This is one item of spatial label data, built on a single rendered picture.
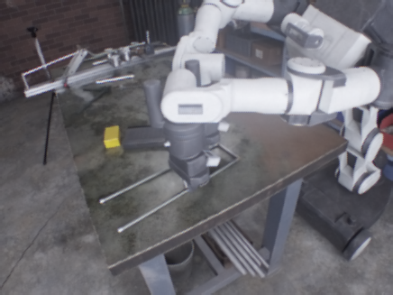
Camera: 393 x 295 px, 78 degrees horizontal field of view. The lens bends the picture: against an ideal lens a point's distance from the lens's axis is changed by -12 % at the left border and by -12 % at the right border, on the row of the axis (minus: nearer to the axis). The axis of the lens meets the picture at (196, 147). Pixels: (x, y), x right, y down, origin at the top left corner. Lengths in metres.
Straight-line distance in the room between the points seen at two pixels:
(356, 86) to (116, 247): 0.62
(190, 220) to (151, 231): 0.09
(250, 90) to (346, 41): 0.41
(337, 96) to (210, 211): 0.37
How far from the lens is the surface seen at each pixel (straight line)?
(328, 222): 1.60
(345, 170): 1.66
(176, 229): 0.62
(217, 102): 0.48
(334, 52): 0.84
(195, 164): 0.59
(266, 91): 0.52
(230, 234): 1.39
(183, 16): 3.34
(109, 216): 0.68
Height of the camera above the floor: 1.37
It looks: 37 degrees down
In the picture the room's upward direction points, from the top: 5 degrees counter-clockwise
